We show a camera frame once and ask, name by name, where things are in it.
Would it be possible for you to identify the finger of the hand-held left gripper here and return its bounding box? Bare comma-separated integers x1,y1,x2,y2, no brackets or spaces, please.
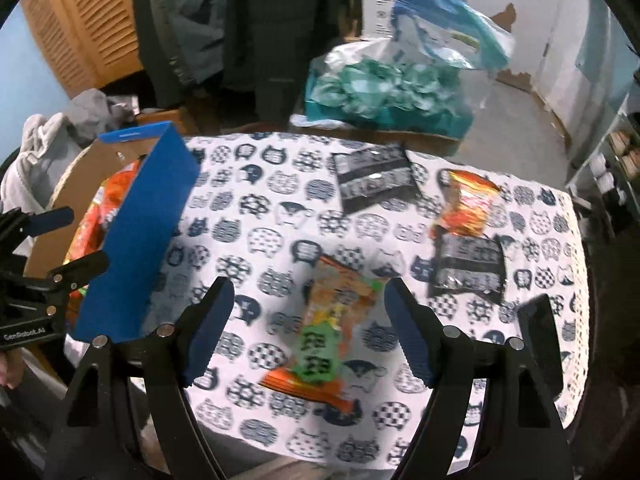
47,251,111,293
0,207,76,241

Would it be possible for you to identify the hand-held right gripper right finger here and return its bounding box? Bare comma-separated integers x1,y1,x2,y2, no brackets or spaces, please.
384,277,573,480

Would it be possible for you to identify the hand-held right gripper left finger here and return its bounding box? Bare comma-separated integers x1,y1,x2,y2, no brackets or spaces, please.
47,276,236,480

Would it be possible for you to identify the large orange black chips bag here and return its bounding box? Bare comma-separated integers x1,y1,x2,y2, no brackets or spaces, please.
62,160,146,311

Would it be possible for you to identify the blue cardboard box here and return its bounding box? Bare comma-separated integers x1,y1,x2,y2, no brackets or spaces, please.
22,121,201,343

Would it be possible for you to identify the orange packet with green label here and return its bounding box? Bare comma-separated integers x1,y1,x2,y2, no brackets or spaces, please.
260,255,388,406

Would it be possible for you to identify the person's left hand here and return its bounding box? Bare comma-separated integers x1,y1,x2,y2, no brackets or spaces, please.
0,347,23,391

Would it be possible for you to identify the white fleece garment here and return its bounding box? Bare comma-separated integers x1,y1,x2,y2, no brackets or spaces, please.
0,112,83,201

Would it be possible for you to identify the black patterned snack packet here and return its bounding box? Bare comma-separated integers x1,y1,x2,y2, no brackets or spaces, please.
427,234,507,306
331,142,421,213

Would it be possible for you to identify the grey hoodie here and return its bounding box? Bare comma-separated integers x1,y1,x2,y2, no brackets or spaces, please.
65,89,138,148

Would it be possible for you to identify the cat print tablecloth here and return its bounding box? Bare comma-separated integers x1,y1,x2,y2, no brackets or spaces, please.
50,132,593,473

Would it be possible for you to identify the small orange snack packet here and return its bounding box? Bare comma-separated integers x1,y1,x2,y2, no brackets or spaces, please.
431,170,501,238

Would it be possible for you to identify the dark hanging jacket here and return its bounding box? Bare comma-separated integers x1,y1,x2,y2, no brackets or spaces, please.
131,0,186,108

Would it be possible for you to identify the wooden louvered door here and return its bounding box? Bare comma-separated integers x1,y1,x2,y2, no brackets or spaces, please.
20,0,143,93

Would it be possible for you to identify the shoe rack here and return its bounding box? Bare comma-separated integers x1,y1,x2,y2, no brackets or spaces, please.
565,95,640,241

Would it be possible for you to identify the grey hanging jacket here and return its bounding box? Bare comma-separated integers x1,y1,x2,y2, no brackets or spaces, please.
150,0,226,86

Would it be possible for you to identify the pile of green plastic bags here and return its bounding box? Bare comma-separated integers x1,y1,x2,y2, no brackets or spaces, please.
312,55,466,121

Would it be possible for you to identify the group of shoes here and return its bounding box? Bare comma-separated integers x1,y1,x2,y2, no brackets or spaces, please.
590,130,640,196

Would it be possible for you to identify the black hanging coat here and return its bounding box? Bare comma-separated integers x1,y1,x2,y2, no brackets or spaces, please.
220,0,361,116

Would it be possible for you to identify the blue plastic bag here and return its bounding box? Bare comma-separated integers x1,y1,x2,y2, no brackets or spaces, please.
390,0,516,71

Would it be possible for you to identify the white patterned box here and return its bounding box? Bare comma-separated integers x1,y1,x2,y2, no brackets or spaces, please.
357,0,401,41

